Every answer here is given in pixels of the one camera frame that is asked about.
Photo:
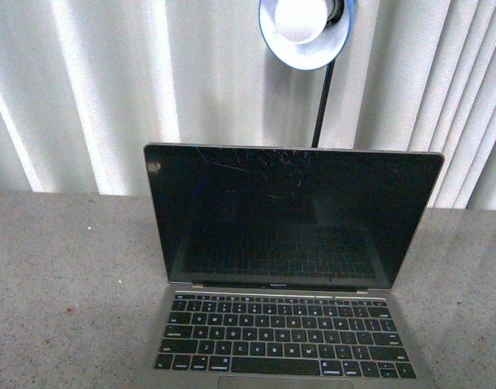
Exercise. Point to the silver laptop with cracked screen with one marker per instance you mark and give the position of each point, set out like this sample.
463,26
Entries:
280,264

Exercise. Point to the blue desk lamp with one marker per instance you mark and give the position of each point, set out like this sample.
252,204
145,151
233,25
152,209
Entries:
306,36

